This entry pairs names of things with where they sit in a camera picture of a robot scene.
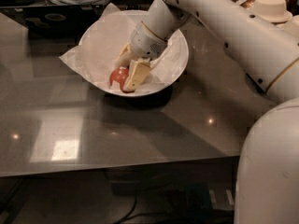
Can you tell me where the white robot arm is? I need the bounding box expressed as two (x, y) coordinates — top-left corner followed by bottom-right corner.
(117, 0), (299, 224)

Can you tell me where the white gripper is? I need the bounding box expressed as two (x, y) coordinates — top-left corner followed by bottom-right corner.
(115, 21), (167, 92)

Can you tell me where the black box under table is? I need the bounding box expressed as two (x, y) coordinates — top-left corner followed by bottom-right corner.
(186, 182), (235, 211)

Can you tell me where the red apple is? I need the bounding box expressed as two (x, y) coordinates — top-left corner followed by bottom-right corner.
(109, 67), (130, 93)

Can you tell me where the white paper liner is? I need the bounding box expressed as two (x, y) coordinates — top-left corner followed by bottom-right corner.
(59, 3), (185, 93)

